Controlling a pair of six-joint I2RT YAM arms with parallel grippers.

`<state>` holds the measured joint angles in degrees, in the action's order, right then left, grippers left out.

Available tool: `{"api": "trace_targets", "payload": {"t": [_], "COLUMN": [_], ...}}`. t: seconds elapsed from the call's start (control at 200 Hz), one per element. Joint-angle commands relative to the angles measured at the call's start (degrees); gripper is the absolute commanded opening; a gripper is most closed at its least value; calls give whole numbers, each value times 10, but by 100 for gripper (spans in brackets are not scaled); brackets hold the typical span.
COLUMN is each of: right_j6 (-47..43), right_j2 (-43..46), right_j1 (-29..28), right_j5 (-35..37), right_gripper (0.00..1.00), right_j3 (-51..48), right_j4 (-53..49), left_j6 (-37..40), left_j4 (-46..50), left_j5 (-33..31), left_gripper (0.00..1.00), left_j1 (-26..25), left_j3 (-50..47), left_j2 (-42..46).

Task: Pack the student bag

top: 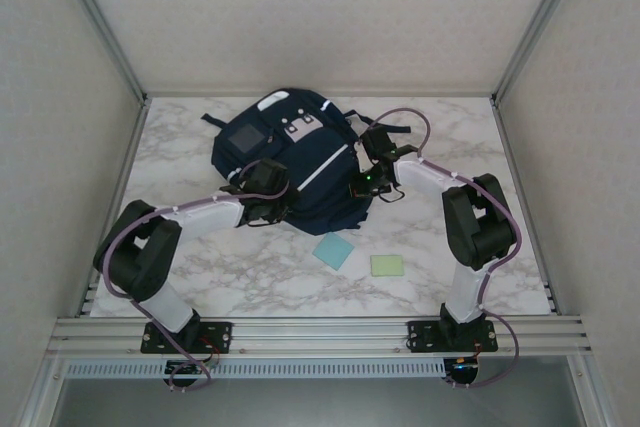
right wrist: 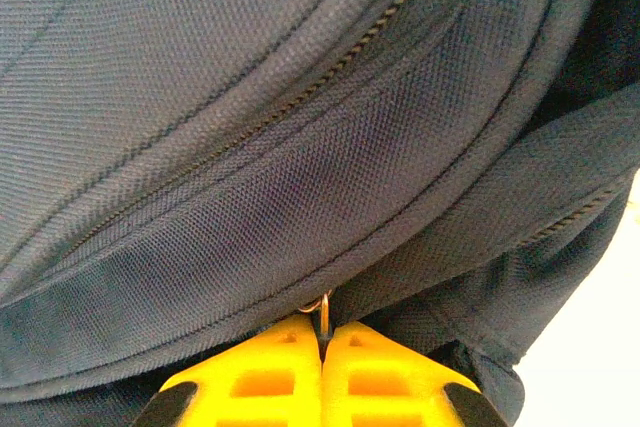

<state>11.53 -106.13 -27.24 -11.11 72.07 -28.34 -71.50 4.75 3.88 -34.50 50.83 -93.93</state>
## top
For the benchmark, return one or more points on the navy blue student backpack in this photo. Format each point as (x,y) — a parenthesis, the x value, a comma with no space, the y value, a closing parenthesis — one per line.
(310,187)

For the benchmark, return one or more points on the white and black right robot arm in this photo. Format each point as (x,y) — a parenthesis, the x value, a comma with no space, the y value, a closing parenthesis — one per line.
(425,177)

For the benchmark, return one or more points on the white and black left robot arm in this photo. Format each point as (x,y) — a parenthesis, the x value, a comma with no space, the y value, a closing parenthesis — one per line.
(205,212)

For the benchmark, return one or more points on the blue sticky note pad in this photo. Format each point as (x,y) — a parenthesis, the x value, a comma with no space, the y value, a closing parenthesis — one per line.
(334,252)

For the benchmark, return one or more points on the green sticky note pad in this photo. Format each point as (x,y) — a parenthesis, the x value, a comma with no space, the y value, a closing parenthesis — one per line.
(386,265)

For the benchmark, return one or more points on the small controller circuit board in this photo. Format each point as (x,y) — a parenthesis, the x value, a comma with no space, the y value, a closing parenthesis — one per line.
(462,365)
(187,368)

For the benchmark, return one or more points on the aluminium table side rail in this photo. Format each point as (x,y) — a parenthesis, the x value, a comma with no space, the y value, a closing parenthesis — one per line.
(510,147)
(131,147)

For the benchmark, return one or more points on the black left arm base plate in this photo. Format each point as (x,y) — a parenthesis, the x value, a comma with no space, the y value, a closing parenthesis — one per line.
(220,337)

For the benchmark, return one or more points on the aluminium mounting rail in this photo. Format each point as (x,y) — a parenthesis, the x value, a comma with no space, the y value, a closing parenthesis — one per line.
(320,337)

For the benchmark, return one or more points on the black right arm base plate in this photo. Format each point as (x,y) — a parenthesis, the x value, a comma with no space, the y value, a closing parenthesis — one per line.
(422,337)

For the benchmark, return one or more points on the aluminium frame post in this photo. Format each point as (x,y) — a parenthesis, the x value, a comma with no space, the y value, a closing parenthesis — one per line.
(100,22)
(542,22)

